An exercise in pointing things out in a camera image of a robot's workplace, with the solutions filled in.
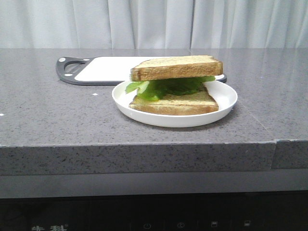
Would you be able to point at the green lettuce leaf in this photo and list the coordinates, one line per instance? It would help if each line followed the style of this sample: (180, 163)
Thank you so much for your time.
(154, 90)

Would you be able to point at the bread slice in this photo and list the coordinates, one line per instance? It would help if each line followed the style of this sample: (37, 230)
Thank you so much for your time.
(177, 67)
(190, 104)

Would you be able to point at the white round plate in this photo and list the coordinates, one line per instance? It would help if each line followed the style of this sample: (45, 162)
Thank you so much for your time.
(224, 95)

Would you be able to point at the white cutting board grey rim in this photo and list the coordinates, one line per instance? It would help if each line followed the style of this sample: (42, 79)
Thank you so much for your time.
(96, 71)

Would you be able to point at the white curtain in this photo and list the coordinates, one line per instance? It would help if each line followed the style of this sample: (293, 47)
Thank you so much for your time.
(153, 24)

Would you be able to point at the black appliance front panel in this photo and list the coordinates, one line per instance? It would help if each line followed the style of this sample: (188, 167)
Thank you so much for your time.
(271, 211)

